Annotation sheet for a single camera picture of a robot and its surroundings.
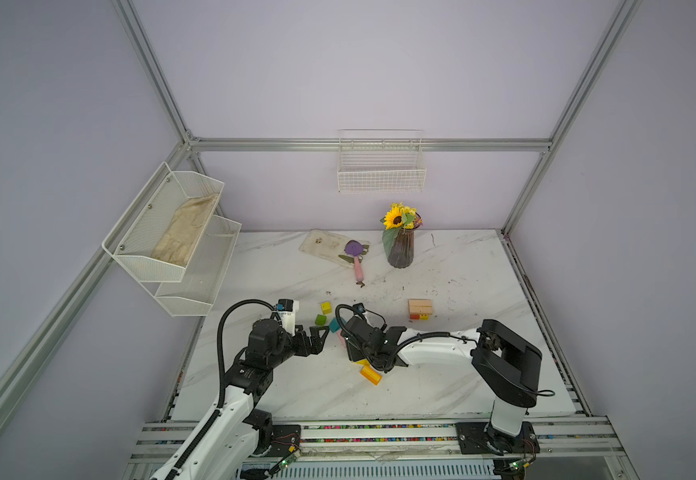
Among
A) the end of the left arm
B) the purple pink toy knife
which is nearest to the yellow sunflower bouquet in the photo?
Result: the purple pink toy knife

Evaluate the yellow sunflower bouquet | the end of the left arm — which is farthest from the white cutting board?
the end of the left arm

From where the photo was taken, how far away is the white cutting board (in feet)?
3.72

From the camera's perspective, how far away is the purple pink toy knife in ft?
3.56

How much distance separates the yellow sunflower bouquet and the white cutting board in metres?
0.21

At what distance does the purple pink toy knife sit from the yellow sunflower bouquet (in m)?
0.18

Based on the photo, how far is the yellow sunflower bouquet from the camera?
905 millimetres
